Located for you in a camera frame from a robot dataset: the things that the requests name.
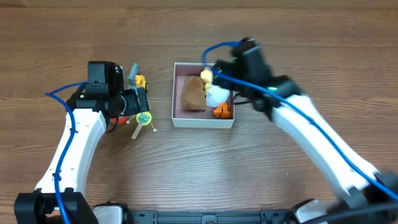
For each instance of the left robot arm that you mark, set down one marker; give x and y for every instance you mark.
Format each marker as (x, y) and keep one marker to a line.
(93, 110)

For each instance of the black aluminium rail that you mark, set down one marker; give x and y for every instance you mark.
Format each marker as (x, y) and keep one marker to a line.
(278, 216)

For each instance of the yellow wooden rattle drum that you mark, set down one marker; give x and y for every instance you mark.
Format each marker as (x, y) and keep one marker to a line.
(142, 119)

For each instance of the white box with pink interior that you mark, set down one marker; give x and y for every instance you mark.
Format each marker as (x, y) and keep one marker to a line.
(195, 119)

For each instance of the white yellow plush duck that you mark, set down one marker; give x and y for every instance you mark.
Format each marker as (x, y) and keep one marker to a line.
(216, 97)

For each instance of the red ball toy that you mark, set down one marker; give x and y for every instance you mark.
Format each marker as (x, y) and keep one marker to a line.
(121, 120)

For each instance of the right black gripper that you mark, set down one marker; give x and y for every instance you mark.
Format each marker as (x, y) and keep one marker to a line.
(220, 72)

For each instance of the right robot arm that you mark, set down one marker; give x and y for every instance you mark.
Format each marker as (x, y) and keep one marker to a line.
(364, 195)

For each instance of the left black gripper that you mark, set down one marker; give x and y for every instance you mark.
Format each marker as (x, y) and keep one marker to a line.
(141, 100)

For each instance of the brown plush toy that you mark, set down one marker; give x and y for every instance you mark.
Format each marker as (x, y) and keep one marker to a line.
(193, 96)

